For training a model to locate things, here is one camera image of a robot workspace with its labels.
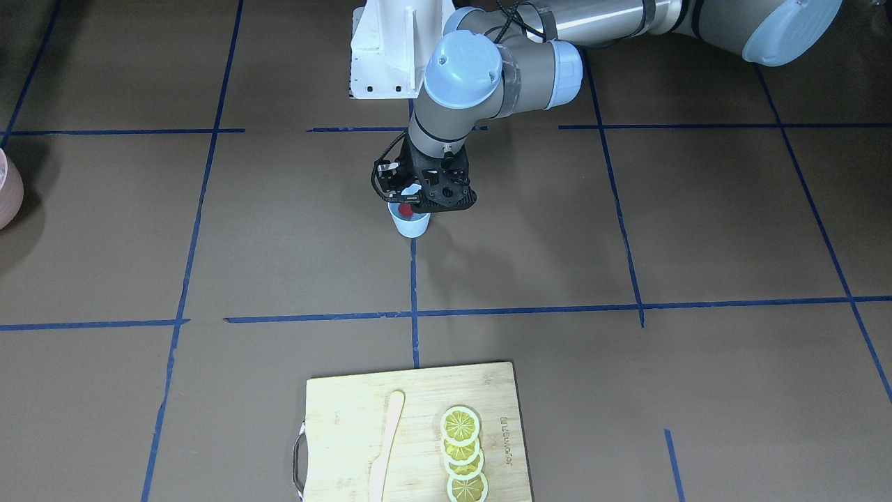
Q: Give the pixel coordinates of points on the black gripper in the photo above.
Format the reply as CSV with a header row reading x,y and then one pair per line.
x,y
416,166

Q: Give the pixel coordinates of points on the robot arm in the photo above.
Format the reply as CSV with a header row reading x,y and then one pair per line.
x,y
489,64

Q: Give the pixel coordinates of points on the light blue plastic cup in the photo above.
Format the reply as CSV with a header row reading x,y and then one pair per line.
x,y
412,227

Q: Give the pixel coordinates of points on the yellow wooden knife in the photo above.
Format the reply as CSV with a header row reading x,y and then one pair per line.
x,y
379,466

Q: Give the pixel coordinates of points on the bamboo cutting board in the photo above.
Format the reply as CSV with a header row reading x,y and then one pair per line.
x,y
342,433

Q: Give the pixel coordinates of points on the lemon slice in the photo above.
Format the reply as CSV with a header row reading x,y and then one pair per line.
x,y
460,426
474,489
465,471
460,454

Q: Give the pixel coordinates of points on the pink bowl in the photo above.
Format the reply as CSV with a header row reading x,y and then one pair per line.
x,y
12,190

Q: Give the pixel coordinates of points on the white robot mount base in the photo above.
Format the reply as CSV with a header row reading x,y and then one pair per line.
x,y
391,43

